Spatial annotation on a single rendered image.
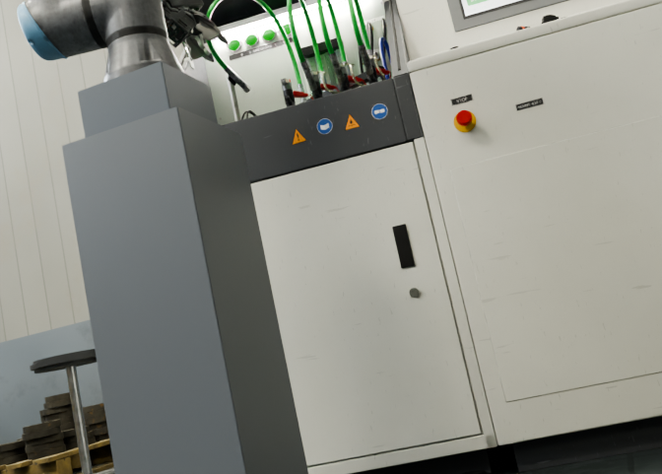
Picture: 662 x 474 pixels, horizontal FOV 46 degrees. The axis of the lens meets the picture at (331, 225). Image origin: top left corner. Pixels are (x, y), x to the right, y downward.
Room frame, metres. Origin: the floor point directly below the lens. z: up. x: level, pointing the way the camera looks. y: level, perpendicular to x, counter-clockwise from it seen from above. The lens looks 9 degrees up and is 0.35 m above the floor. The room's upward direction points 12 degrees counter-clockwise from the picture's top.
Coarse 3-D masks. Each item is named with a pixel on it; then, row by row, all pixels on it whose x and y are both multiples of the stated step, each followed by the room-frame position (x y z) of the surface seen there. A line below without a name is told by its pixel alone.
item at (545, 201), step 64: (576, 0) 1.95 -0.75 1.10; (448, 64) 1.77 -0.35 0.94; (512, 64) 1.74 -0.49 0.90; (576, 64) 1.72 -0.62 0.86; (640, 64) 1.69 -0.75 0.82; (448, 128) 1.78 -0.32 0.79; (512, 128) 1.75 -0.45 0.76; (576, 128) 1.72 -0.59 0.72; (640, 128) 1.70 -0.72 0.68; (448, 192) 1.78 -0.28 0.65; (512, 192) 1.75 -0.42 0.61; (576, 192) 1.73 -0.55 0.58; (640, 192) 1.71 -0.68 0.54; (512, 256) 1.76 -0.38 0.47; (576, 256) 1.74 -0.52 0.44; (640, 256) 1.71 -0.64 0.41; (512, 320) 1.77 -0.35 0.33; (576, 320) 1.74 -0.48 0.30; (640, 320) 1.72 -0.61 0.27; (512, 384) 1.77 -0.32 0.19; (576, 384) 1.75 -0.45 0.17; (640, 384) 1.73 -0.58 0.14; (576, 448) 1.80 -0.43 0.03; (640, 448) 1.77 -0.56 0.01
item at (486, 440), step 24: (432, 192) 1.79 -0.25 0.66; (432, 216) 1.79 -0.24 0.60; (456, 288) 1.79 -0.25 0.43; (456, 312) 1.79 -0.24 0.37; (480, 384) 1.79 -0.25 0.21; (480, 408) 1.79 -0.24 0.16; (360, 456) 1.86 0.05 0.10; (384, 456) 1.83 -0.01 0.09; (408, 456) 1.82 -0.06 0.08; (432, 456) 1.81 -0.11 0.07; (456, 456) 1.87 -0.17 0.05; (480, 456) 1.86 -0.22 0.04
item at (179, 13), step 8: (168, 8) 1.93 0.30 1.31; (184, 8) 1.94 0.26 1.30; (168, 16) 1.91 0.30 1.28; (176, 16) 1.91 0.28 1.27; (184, 16) 1.93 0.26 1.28; (192, 16) 1.94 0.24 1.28; (168, 24) 1.90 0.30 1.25; (176, 24) 1.90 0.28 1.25; (184, 24) 1.92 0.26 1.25; (192, 24) 1.94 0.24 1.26; (168, 32) 1.93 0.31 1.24; (176, 32) 1.92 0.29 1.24; (184, 32) 1.92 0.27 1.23; (192, 32) 1.99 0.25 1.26; (176, 40) 1.94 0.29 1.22
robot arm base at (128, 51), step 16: (128, 32) 1.35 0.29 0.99; (144, 32) 1.35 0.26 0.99; (160, 32) 1.38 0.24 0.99; (112, 48) 1.36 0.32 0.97; (128, 48) 1.34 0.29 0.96; (144, 48) 1.35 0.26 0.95; (160, 48) 1.36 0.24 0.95; (112, 64) 1.35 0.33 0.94; (128, 64) 1.33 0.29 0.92; (144, 64) 1.33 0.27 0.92; (176, 64) 1.38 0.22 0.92
